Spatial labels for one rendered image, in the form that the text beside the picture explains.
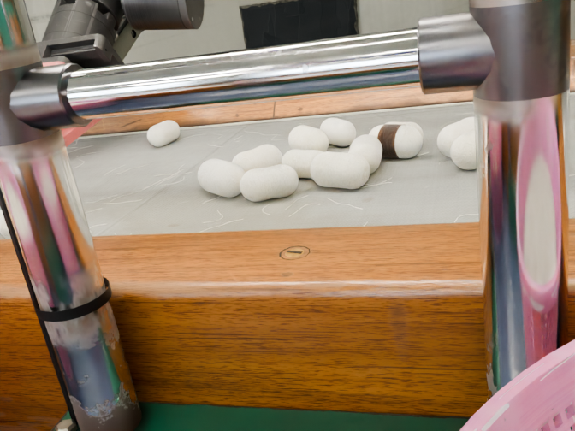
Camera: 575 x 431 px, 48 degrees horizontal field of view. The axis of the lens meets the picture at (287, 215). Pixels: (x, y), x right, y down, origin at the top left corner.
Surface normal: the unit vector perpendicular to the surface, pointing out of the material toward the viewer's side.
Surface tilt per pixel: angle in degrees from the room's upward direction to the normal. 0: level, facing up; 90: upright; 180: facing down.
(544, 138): 90
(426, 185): 0
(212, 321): 90
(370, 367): 90
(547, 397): 75
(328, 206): 0
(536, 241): 90
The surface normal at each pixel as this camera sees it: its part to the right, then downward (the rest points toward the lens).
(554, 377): 0.49, -0.03
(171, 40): -0.23, 0.38
